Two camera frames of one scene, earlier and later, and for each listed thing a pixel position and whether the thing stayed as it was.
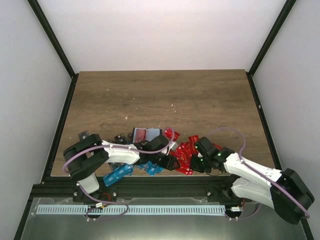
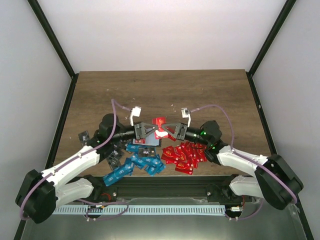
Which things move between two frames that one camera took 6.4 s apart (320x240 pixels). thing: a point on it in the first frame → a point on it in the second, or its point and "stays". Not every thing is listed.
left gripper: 169,164 → 140,131
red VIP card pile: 183,153 stays
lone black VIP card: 82,135 stays
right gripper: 194,166 → 179,126
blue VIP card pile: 126,170 stays
